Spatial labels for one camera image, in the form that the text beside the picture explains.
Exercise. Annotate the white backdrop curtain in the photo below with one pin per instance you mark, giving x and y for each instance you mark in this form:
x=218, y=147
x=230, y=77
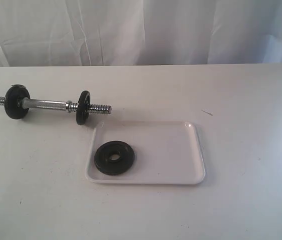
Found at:
x=139, y=32

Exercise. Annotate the white rectangular tray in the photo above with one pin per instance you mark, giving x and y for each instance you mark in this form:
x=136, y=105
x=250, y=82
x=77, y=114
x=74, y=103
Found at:
x=166, y=153

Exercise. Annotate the chrome dumbbell bar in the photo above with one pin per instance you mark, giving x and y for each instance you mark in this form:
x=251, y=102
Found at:
x=68, y=106

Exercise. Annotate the black weight plate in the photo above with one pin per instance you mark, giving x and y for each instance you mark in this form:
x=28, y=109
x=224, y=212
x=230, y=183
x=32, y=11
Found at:
x=114, y=158

